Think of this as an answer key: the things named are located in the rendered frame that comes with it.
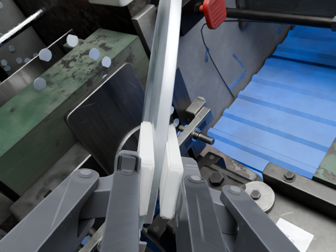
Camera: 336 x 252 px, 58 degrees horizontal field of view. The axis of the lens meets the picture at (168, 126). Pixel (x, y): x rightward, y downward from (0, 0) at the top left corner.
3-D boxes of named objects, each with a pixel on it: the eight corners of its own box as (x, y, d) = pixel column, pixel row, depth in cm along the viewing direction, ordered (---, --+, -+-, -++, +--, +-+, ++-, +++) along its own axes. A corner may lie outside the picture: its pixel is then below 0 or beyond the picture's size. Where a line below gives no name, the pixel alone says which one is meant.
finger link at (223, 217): (183, 201, 13) (248, 208, 14) (176, 155, 18) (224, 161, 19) (178, 229, 14) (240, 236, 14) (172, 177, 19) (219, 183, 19)
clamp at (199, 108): (157, 141, 72) (190, 157, 66) (198, 95, 79) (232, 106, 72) (165, 156, 76) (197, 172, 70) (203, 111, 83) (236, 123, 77)
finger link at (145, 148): (146, 218, 16) (131, 216, 16) (146, 160, 22) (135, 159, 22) (154, 165, 15) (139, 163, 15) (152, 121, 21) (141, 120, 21)
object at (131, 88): (24, 95, 51) (65, 120, 43) (84, 47, 56) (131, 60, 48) (94, 176, 68) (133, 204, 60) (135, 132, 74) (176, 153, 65)
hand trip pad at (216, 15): (178, 0, 65) (206, 2, 61) (194, -14, 68) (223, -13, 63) (186, 28, 70) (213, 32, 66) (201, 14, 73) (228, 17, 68)
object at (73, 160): (7, 208, 56) (21, 225, 52) (160, 60, 73) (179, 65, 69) (86, 263, 77) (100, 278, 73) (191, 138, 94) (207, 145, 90)
